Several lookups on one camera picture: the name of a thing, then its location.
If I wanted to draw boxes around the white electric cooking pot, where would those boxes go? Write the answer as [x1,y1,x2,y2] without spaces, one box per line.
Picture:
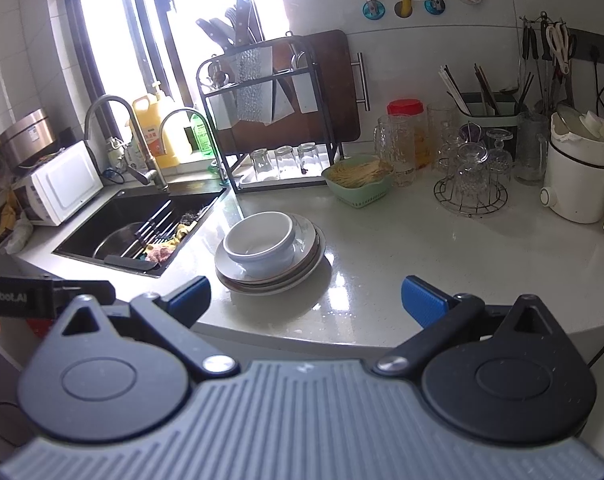
[540,110,604,235]

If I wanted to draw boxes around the black wire dish rack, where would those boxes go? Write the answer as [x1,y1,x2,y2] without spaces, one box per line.
[197,35,345,195]

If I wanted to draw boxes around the pale blue plastic bowl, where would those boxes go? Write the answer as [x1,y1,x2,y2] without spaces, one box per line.
[223,232,297,266]
[223,240,297,281]

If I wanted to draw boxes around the clear textured sheet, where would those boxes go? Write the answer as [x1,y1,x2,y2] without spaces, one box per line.
[236,46,274,123]

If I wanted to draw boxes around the white cutlery holder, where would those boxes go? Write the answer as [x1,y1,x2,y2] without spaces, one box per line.
[211,89,234,129]
[298,72,318,113]

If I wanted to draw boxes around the black power strip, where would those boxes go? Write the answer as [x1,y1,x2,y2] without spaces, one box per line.
[567,27,604,67]

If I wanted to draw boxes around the white drip tray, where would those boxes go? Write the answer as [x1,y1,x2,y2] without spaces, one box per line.
[237,160,333,191]

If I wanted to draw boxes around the upturned drinking glass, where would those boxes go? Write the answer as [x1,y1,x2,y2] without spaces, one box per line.
[297,142,319,173]
[250,148,274,181]
[274,146,298,178]

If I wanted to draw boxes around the kitchen knife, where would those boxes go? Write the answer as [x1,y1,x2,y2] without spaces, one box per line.
[197,18,230,56]
[236,0,257,45]
[225,6,243,47]

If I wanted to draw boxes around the green detergent bottle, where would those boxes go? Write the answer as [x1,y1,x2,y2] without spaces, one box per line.
[189,112,218,153]

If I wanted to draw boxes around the textured glass mug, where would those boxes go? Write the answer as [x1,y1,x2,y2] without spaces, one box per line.
[373,116,415,186]

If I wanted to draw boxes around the row of hanging utensils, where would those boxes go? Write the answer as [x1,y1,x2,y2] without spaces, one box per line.
[519,12,578,111]

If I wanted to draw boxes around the black sink drain rack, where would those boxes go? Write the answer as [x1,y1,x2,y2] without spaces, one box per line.
[104,200,203,273]

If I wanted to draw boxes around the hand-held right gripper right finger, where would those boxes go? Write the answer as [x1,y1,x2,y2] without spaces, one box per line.
[373,275,569,377]

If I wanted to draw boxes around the brown wooden cutting board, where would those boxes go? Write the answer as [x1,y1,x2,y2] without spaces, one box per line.
[217,30,361,148]

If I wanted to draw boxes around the white plastic bag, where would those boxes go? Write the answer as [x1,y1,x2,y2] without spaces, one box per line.
[4,215,33,256]

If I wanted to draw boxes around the bundle of dry noodles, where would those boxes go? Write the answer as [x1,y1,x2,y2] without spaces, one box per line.
[328,159,390,185]

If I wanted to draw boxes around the clear glass pitcher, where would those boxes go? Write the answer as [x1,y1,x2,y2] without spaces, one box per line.
[513,111,551,186]

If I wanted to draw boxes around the tall clear glass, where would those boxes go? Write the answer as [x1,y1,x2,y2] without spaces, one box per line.
[426,102,455,171]

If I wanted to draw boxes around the yellow dish cloth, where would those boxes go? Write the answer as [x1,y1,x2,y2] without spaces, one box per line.
[157,225,190,251]

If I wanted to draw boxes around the bundle of chopsticks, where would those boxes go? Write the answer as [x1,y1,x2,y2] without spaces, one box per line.
[438,62,500,116]

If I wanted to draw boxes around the pink dish cloth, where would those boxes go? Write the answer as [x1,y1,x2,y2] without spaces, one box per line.
[146,244,175,265]

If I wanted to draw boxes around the small steel faucet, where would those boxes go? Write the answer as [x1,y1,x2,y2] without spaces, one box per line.
[158,108,228,183]

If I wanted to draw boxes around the tall steel faucet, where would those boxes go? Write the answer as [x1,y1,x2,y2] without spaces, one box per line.
[84,94,170,192]

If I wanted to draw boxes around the clear jar with red lid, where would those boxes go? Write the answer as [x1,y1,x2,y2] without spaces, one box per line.
[386,99,428,171]

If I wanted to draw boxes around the yellow detergent bottle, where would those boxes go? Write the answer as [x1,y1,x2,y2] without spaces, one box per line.
[132,82,180,168]

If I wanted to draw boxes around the white ceramic bowl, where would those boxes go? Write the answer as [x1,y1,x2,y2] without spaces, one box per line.
[223,211,296,261]

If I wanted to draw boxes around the green plastic basket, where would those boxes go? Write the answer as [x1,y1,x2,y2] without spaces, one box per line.
[322,155,395,209]

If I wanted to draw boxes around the wire glass stand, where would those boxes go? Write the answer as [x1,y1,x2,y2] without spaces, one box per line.
[434,122,510,218]

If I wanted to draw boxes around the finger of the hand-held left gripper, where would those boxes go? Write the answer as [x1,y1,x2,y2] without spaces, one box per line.
[56,281,117,311]

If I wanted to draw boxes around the pink flower print plate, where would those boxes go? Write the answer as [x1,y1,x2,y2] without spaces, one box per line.
[217,227,328,297]

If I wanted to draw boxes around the wire rack with glasses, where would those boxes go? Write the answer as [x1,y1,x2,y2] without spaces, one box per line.
[436,127,514,201]

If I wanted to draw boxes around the white microwave oven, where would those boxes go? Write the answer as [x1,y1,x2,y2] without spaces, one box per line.
[12,140,104,227]

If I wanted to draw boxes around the steel rice cooker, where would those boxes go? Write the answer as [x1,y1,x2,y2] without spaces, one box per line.
[0,108,58,168]

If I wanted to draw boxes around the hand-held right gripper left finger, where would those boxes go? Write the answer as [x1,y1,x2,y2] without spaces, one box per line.
[61,276,240,377]

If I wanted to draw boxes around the chopstick caddy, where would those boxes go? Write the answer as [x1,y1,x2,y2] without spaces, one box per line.
[459,92,528,133]

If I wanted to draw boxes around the black kitchen sink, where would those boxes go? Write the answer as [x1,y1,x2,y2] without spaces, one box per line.
[52,190,228,278]

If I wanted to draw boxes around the steel bar handle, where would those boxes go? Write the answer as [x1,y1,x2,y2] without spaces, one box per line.
[351,52,371,111]

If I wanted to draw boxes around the white handled scissors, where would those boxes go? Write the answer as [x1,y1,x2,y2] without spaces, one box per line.
[546,22,572,75]

